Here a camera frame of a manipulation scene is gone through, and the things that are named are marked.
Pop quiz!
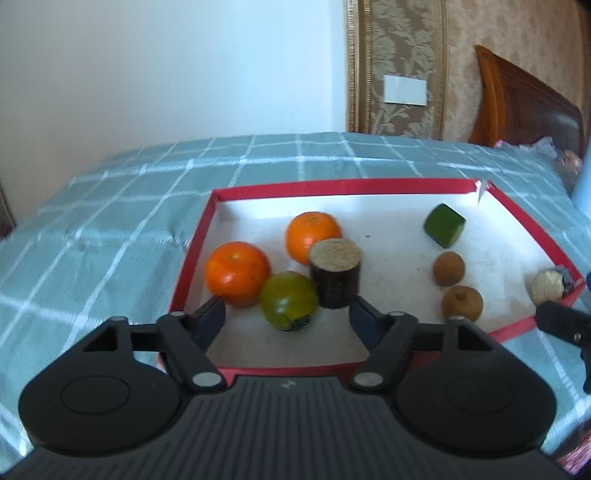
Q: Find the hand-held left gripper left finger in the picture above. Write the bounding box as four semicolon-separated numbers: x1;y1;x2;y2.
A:
81;295;228;393

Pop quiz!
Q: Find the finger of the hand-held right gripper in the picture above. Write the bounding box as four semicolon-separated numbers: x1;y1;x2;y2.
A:
536;301;591;352

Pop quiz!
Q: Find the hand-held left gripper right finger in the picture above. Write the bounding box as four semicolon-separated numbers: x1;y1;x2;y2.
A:
348;295;497;393

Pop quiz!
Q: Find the pale round ball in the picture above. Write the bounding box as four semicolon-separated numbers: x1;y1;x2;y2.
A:
529;265;575;306

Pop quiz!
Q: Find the dark sugarcane piece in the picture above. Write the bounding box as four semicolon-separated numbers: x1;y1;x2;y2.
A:
308;237;363;309

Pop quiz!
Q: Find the orange mandarin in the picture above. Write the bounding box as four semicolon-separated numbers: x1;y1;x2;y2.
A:
285;211;343;266
204;241;271;308

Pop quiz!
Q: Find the red cardboard box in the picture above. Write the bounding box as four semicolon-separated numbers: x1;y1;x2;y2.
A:
157;178;587;377

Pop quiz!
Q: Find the green tomato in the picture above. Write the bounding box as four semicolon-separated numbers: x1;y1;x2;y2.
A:
259;271;320;332

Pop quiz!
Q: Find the brown longan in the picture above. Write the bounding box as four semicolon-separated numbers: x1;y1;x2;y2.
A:
441;285;484;321
433;251;465;287

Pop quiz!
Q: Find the green sugarcane piece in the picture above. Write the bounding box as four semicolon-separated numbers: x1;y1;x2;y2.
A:
424;203;467;248

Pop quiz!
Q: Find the pink towel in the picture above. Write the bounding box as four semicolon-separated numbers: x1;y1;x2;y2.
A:
554;434;591;476

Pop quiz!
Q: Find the green plaid bedsheet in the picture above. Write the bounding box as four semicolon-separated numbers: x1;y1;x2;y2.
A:
0;131;591;467

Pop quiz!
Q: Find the pink pillow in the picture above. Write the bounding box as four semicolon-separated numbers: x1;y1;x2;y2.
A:
494;136;585;178

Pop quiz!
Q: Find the wooden headboard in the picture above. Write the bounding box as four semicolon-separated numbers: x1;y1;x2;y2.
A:
468;45;586;160

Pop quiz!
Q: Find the dark brown furniture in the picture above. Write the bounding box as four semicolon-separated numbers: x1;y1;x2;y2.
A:
0;180;17;239

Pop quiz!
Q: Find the white wall switch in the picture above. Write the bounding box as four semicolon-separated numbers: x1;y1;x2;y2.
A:
383;75;428;106

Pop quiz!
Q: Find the gold wall trim frame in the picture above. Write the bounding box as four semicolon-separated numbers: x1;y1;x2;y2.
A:
344;0;451;139

